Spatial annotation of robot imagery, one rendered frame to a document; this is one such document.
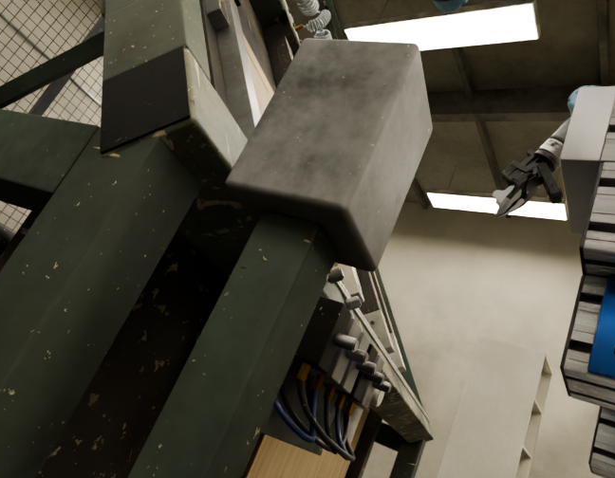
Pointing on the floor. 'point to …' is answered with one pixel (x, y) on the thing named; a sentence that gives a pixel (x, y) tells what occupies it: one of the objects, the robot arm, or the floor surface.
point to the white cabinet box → (498, 413)
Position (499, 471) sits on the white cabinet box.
